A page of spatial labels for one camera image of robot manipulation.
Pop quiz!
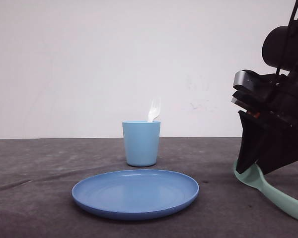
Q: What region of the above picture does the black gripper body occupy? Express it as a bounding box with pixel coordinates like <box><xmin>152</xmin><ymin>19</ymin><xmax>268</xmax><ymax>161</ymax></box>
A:
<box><xmin>232</xmin><ymin>66</ymin><xmax>298</xmax><ymax>132</ymax></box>

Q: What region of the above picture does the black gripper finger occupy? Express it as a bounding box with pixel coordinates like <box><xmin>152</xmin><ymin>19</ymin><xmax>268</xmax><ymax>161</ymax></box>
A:
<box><xmin>255</xmin><ymin>119</ymin><xmax>298</xmax><ymax>174</ymax></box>
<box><xmin>235</xmin><ymin>111</ymin><xmax>270</xmax><ymax>173</ymax></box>

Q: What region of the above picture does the mint green plastic spoon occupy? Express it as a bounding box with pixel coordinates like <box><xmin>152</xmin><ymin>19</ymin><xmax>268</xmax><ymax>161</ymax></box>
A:
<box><xmin>233</xmin><ymin>160</ymin><xmax>298</xmax><ymax>220</ymax></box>

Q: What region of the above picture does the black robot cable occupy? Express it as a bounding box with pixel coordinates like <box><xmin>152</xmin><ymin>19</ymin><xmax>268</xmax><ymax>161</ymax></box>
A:
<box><xmin>275</xmin><ymin>0</ymin><xmax>298</xmax><ymax>77</ymax></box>

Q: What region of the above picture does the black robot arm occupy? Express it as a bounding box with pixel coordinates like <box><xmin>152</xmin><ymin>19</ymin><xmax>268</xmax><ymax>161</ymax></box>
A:
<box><xmin>232</xmin><ymin>16</ymin><xmax>298</xmax><ymax>174</ymax></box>

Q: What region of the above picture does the white plastic fork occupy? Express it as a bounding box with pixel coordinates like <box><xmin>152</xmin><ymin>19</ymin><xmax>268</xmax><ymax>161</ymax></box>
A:
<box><xmin>148</xmin><ymin>98</ymin><xmax>161</xmax><ymax>122</ymax></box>

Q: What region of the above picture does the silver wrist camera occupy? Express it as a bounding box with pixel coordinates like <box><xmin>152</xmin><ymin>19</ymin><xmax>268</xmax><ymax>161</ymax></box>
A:
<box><xmin>230</xmin><ymin>70</ymin><xmax>289</xmax><ymax>105</ymax></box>

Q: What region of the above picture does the blue plastic plate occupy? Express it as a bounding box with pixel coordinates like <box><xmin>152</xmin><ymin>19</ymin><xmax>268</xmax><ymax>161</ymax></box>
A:
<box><xmin>72</xmin><ymin>169</ymin><xmax>199</xmax><ymax>221</ymax></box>

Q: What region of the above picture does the light blue plastic cup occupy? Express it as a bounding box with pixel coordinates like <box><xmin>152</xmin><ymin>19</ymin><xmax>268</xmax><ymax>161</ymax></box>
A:
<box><xmin>122</xmin><ymin>121</ymin><xmax>160</xmax><ymax>167</ymax></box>

